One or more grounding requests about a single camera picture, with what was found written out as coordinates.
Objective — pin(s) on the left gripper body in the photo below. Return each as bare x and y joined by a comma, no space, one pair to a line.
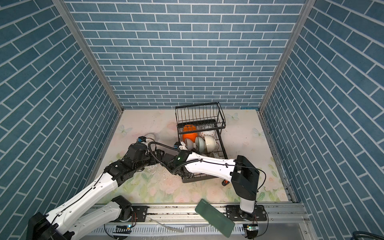
148,160

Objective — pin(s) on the orange plastic bowl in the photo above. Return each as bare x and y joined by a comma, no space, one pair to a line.
190,133

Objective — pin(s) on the cream bowl striped outside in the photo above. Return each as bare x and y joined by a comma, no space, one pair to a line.
211,144

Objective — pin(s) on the white bowl orange diamonds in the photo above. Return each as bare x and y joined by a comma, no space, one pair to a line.
211,133

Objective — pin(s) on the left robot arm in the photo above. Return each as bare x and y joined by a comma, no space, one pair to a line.
40,228

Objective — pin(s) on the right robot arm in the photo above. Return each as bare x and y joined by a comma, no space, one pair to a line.
240,172

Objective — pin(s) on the dark green rectangular tray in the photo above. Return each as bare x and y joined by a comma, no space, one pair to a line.
215,218

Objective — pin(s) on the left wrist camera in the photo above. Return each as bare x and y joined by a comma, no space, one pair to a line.
143,140

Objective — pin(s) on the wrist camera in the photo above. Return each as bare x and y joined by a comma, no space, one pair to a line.
143,140
180,146

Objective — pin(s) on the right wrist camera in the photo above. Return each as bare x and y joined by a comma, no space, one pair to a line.
180,146

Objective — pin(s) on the black wire dish rack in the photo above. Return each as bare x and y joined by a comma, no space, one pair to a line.
205,116

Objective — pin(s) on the orange handled screwdriver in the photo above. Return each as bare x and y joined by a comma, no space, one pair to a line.
225,183

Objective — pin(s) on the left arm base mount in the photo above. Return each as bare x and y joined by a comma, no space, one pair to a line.
129,212

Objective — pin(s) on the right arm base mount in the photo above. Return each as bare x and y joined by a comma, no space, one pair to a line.
235,214

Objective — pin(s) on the aluminium front rail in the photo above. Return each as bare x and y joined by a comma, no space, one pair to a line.
170,214

